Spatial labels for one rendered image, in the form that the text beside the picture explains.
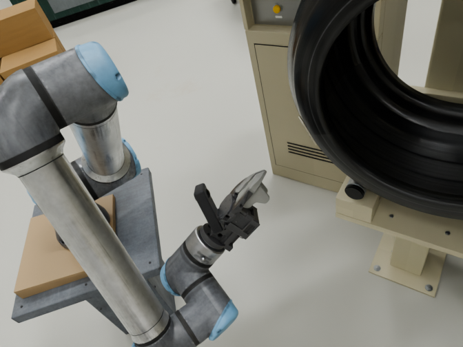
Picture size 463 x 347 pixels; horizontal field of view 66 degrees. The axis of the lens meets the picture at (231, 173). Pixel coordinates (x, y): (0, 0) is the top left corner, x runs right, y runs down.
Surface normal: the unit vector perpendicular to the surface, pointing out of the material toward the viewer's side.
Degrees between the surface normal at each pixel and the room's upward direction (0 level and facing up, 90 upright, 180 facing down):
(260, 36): 90
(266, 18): 90
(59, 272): 4
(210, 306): 21
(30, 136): 68
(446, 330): 0
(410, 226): 0
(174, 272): 42
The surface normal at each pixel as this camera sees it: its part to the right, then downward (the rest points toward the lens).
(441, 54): -0.52, 0.69
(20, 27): 0.37, 0.61
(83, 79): 0.45, 0.13
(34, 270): -0.16, -0.71
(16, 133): 0.23, 0.13
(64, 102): 0.57, 0.41
